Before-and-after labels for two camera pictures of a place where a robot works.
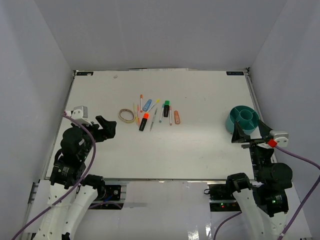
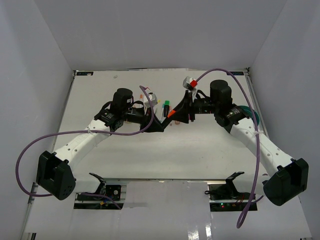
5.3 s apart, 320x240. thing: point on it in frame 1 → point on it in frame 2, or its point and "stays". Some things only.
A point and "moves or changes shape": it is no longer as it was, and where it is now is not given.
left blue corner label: (85, 73) stays
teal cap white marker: (162, 109) stays
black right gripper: (238, 136) → (186, 106)
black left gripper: (109, 127) → (155, 126)
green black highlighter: (166, 109) stays
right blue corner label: (235, 73) stays
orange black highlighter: (145, 117) moves or changes shape
